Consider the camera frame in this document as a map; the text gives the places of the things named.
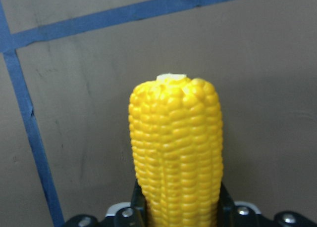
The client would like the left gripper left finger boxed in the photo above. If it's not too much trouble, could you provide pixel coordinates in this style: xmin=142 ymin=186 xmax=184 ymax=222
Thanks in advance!
xmin=114 ymin=181 xmax=147 ymax=227

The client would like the yellow corn cob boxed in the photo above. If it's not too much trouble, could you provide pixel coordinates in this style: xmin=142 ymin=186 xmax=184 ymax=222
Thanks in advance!
xmin=128 ymin=73 xmax=223 ymax=227

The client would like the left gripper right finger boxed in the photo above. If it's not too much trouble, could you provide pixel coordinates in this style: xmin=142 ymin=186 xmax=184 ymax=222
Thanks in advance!
xmin=217 ymin=183 xmax=260 ymax=227

